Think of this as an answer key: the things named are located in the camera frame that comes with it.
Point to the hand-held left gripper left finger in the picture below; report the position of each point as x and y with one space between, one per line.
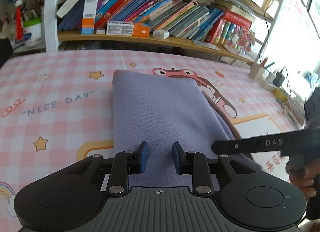
143 158

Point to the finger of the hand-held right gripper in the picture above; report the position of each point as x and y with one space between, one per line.
235 146

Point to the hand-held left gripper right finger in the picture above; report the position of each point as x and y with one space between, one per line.
178 158

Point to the purple and pink sweater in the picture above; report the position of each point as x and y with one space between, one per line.
160 106

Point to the person's right hand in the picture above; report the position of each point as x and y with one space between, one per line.
303 179

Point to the white round socket hub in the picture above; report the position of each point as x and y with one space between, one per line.
268 83

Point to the black charger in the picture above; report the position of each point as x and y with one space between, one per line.
278 78

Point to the beige pen holder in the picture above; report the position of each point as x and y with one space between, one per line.
256 71

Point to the acrylic figure charms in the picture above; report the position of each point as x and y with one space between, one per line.
240 39

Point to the pink checked tablecloth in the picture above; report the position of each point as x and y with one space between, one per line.
62 76

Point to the red book set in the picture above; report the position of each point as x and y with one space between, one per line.
232 21

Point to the white rounded box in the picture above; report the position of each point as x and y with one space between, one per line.
160 34

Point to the flat orange white box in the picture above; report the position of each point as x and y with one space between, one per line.
125 28

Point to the tiny white box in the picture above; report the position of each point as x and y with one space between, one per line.
100 31

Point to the row of colourful books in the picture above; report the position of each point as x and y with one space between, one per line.
150 6

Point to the tall orange blue white box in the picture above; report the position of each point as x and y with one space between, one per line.
89 11

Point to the white tub green lid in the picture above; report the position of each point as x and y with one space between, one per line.
33 33

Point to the black box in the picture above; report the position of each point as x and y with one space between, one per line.
5 53

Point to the white wooden bookshelf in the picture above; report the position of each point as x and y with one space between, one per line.
51 9

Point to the bunch of pens and pencils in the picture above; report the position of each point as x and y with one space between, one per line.
33 9

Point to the red tassel ornament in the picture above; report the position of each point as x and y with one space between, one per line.
18 19

